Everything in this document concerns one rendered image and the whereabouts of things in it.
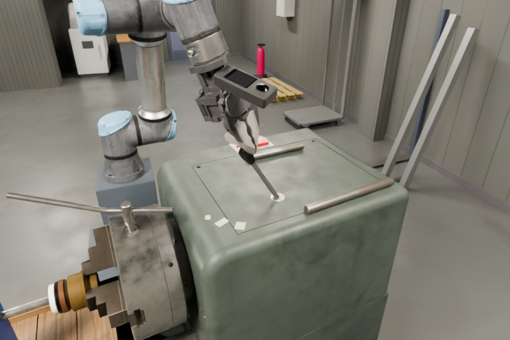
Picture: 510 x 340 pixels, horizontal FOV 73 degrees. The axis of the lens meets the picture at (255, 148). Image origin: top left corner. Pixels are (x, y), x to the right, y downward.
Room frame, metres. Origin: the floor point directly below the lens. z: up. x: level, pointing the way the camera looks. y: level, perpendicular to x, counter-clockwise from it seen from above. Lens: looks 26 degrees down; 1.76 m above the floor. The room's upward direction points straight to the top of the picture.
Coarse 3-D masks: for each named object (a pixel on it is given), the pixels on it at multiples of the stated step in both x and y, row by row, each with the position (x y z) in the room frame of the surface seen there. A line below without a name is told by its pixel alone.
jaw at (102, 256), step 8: (96, 232) 0.67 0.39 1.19; (104, 232) 0.68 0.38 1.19; (96, 240) 0.66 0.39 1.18; (104, 240) 0.67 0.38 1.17; (88, 248) 0.66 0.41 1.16; (96, 248) 0.65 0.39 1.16; (104, 248) 0.66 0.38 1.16; (112, 248) 0.66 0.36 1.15; (96, 256) 0.64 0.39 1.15; (104, 256) 0.65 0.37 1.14; (112, 256) 0.65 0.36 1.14; (88, 264) 0.62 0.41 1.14; (96, 264) 0.63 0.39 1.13; (104, 264) 0.63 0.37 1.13; (112, 264) 0.64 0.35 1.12; (88, 272) 0.61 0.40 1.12
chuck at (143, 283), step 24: (120, 216) 0.69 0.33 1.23; (144, 216) 0.68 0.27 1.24; (120, 240) 0.60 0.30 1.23; (144, 240) 0.61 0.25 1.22; (120, 264) 0.56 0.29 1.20; (144, 264) 0.57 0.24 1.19; (144, 288) 0.53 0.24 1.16; (144, 312) 0.51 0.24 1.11; (168, 312) 0.54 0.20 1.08; (144, 336) 0.52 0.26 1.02
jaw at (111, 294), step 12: (96, 288) 0.58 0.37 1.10; (108, 288) 0.58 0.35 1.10; (120, 288) 0.58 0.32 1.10; (96, 300) 0.55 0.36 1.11; (108, 300) 0.55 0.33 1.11; (120, 300) 0.54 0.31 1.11; (108, 312) 0.51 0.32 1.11; (120, 312) 0.51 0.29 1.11; (120, 324) 0.51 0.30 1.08; (132, 324) 0.51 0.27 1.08
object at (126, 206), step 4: (124, 204) 0.62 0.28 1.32; (128, 204) 0.62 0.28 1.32; (124, 208) 0.61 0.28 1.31; (128, 208) 0.61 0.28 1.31; (124, 212) 0.61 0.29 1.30; (128, 212) 0.61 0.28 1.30; (124, 216) 0.62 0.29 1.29; (128, 216) 0.62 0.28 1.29; (132, 216) 0.62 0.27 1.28; (124, 220) 0.62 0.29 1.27; (128, 220) 0.62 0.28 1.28; (132, 220) 0.62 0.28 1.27; (128, 224) 0.62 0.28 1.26; (132, 224) 0.62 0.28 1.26; (128, 228) 0.63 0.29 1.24; (132, 228) 0.63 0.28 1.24
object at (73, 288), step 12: (72, 276) 0.60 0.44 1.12; (84, 276) 0.61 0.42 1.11; (96, 276) 0.61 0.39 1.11; (60, 288) 0.57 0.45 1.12; (72, 288) 0.57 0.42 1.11; (84, 288) 0.57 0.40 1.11; (60, 300) 0.55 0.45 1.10; (72, 300) 0.56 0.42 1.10; (84, 300) 0.56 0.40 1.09; (60, 312) 0.54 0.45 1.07
